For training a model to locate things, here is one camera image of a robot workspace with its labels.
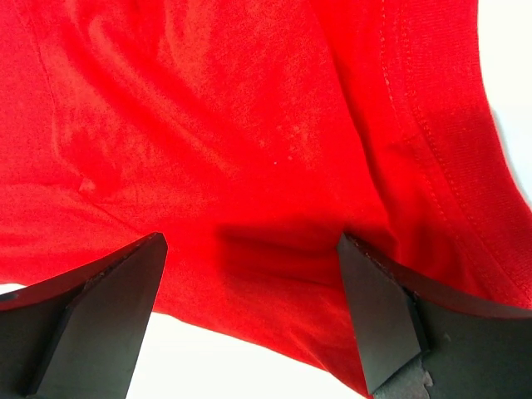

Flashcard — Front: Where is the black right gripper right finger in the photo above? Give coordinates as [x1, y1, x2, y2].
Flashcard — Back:
[338, 236, 531, 399]

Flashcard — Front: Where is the red t-shirt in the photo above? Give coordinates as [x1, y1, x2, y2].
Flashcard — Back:
[1, 1, 531, 394]

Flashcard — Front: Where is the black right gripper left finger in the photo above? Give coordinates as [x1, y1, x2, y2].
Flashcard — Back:
[1, 233, 168, 399]

